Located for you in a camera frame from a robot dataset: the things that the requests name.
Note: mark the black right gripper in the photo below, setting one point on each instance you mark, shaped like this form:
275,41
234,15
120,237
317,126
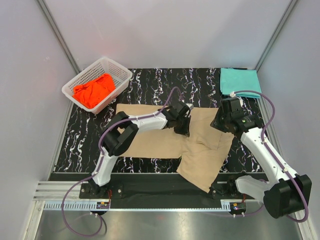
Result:
215,122

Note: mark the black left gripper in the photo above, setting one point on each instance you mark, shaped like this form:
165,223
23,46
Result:
185,130

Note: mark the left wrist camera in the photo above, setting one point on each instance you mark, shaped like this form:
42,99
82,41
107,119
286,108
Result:
190,107

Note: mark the white slotted cable duct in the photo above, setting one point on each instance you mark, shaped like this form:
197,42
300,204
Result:
116,205

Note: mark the folded teal t shirt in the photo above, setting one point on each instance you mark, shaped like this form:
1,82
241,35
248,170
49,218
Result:
233,80

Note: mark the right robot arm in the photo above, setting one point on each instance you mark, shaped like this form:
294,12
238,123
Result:
286,191

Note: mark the white plastic laundry basket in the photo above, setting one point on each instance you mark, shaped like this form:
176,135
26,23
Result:
120,74

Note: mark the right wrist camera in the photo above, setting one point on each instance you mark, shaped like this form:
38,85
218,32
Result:
234,95

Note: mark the orange t shirt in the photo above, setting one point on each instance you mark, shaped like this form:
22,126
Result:
95,91

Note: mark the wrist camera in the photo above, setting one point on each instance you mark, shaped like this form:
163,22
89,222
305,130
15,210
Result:
190,107
234,95

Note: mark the beige t shirt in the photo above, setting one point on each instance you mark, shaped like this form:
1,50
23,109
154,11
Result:
202,153

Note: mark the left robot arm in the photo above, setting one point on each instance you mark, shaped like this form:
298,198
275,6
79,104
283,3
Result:
123,128

